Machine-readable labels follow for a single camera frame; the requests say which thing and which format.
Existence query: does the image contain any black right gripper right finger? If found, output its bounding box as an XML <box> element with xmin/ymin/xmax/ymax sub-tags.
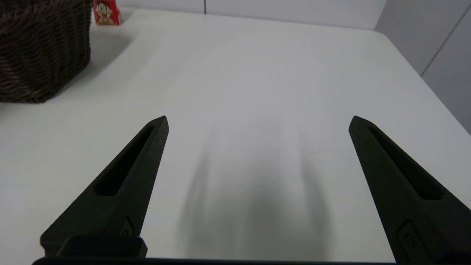
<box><xmin>348</xmin><ymin>115</ymin><xmax>471</xmax><ymax>265</ymax></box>

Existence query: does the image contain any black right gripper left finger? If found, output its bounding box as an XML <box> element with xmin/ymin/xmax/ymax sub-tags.
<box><xmin>39</xmin><ymin>115</ymin><xmax>170</xmax><ymax>246</ymax></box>

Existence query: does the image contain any small red snack packet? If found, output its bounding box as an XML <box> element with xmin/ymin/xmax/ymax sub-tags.
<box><xmin>92</xmin><ymin>0</ymin><xmax>122</xmax><ymax>26</ymax></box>

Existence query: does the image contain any dark brown wicker basket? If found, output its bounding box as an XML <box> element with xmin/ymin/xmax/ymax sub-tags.
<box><xmin>0</xmin><ymin>0</ymin><xmax>92</xmax><ymax>104</ymax></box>

